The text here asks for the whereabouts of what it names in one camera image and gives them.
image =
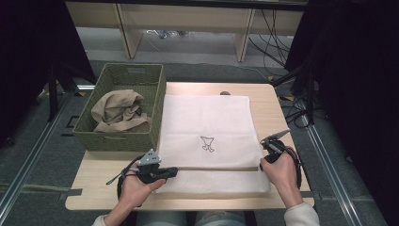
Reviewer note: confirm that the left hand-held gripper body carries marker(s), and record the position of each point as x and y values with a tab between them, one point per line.
149	158

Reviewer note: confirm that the beige garment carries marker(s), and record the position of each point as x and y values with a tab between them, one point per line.
116	109

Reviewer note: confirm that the person's left hand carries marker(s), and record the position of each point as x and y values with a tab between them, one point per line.
133	190

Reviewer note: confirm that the person's right hand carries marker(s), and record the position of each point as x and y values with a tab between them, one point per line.
282	175

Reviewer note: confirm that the black metal stand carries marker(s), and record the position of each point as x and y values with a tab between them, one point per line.
310	100
51	94

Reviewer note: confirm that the small blue and white clutter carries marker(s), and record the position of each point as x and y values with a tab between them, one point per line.
163	34

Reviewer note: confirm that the black curtain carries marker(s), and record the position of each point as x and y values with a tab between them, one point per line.
360	94
25	62

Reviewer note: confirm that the metal floor rail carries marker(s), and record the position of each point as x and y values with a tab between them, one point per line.
31	157
329	175

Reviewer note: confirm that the light wooden shelf unit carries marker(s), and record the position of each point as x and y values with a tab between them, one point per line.
188	19

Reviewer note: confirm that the green woven basket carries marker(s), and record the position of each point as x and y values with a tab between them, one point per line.
94	138

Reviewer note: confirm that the white mesh laundry bag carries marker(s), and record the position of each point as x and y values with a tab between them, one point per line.
204	119

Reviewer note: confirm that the person's right leg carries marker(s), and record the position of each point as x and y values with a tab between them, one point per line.
219	219

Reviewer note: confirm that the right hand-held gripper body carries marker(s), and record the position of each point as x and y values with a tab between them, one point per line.
274	147

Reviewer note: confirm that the grey floor tape strip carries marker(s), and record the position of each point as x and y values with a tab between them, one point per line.
47	189

